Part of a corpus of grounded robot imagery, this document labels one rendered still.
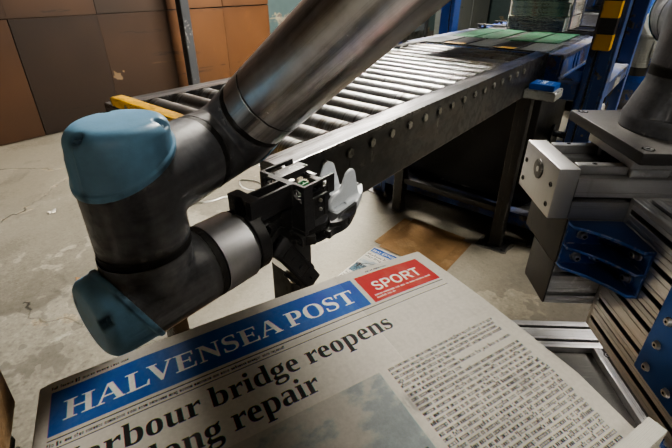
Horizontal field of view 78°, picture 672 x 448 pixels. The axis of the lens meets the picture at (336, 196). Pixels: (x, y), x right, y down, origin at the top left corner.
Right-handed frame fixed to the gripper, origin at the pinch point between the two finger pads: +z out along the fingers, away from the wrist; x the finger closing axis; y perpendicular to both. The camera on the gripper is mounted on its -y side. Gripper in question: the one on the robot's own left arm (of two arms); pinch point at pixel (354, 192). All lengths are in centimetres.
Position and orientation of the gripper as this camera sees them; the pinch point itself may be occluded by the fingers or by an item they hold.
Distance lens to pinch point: 58.6
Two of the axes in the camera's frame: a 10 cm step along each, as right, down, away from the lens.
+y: 0.0, -8.9, -4.6
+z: 6.3, -3.6, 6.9
